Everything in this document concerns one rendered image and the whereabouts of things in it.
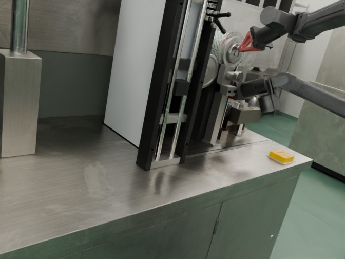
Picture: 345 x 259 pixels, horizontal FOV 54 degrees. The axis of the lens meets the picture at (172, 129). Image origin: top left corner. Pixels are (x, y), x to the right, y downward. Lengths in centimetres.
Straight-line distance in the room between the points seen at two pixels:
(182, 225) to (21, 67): 61
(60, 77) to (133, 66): 28
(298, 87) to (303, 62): 496
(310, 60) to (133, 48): 516
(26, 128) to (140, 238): 42
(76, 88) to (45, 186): 54
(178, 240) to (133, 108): 45
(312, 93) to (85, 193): 81
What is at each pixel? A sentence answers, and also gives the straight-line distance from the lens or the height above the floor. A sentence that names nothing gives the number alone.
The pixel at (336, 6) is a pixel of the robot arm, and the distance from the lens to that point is 92.
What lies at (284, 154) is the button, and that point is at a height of 92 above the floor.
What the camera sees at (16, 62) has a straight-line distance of 93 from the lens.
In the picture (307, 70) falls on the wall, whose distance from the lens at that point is 616.
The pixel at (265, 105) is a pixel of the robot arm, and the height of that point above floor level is 110.
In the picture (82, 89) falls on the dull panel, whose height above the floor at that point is 101.
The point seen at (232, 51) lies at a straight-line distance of 127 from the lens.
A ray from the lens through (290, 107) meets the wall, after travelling 628.
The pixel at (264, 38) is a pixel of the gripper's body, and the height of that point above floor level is 132.
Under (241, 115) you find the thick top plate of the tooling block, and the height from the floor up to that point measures 101.
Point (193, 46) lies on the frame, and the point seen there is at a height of 127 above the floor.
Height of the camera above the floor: 135
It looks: 19 degrees down
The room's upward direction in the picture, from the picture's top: 12 degrees clockwise
